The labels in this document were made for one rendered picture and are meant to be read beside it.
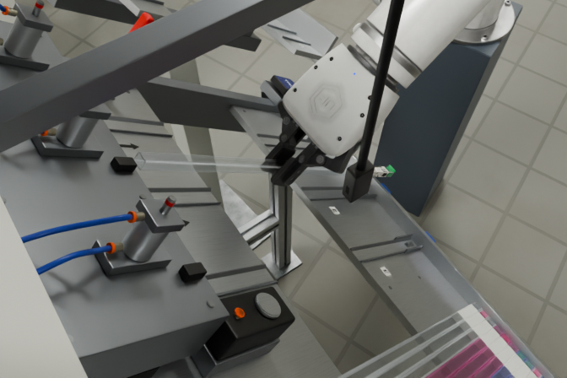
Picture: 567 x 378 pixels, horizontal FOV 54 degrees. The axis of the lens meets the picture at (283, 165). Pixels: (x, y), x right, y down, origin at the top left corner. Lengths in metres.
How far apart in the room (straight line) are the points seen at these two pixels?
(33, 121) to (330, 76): 0.43
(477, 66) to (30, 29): 0.92
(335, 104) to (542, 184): 1.39
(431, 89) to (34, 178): 1.04
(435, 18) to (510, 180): 1.35
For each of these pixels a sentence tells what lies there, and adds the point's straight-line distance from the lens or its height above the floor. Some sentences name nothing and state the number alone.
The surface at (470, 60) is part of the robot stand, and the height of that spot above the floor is 0.67.
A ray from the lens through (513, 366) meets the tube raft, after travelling 0.82.
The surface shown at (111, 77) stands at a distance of 0.24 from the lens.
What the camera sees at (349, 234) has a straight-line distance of 0.76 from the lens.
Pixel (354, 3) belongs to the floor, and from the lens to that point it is 2.31.
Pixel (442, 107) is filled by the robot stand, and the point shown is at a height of 0.50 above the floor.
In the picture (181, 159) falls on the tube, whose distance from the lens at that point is 0.53.
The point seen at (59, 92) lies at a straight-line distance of 0.23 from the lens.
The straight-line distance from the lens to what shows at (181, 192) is 0.59.
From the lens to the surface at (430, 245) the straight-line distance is 0.89.
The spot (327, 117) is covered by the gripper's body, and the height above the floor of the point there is 1.03.
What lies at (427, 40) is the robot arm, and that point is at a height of 1.11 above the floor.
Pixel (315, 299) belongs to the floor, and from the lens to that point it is 1.60.
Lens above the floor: 1.52
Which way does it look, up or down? 58 degrees down
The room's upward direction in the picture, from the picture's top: straight up
